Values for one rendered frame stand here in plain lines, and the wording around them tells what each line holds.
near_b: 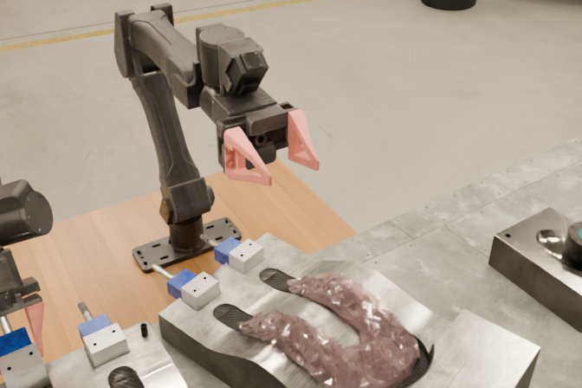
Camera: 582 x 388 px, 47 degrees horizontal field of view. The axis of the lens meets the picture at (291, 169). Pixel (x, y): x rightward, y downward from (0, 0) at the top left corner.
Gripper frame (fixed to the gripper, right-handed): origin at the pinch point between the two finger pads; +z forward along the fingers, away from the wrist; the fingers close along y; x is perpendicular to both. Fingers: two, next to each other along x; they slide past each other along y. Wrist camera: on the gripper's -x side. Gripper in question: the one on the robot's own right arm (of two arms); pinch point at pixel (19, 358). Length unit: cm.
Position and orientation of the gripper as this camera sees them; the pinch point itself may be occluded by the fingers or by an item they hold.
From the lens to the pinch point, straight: 96.9
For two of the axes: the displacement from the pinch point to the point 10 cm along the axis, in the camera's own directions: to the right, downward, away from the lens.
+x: -4.7, 0.4, 8.8
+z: 3.0, 9.5, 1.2
